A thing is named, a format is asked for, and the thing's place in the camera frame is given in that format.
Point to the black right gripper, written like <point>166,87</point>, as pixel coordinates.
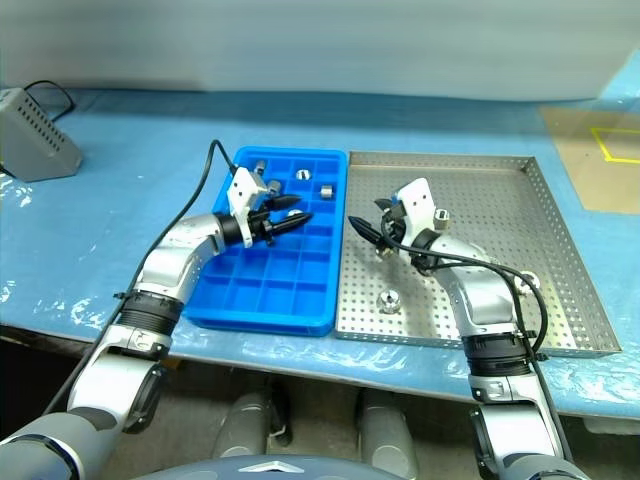
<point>395,225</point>

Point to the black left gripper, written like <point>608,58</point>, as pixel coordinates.
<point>262,227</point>

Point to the metal nut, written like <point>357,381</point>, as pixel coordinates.
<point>303,174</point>
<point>523,286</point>
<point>389,300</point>

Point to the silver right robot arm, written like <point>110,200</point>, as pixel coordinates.
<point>480,295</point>

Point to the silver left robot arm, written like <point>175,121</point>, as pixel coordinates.
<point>165,270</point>

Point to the blue compartment tray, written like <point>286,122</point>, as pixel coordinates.
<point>280,295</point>

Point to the grey vented power supply box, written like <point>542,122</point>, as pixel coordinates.
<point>35,140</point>

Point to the metal nut in compartment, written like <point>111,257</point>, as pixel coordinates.
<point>303,174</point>

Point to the perforated metal tray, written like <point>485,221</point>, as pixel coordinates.
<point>500,210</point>

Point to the brown cardboard sheet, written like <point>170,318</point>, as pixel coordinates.
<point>575,175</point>

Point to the grey rounded leg cover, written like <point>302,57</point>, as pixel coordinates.
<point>247,430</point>
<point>387,435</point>

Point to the grey-blue robot chest cover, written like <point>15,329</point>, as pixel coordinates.
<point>260,469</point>

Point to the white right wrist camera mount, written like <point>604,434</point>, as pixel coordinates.
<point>419,200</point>

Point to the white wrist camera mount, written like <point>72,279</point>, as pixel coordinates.
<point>419,200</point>
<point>244,190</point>

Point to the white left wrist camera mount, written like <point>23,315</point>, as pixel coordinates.
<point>244,190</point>

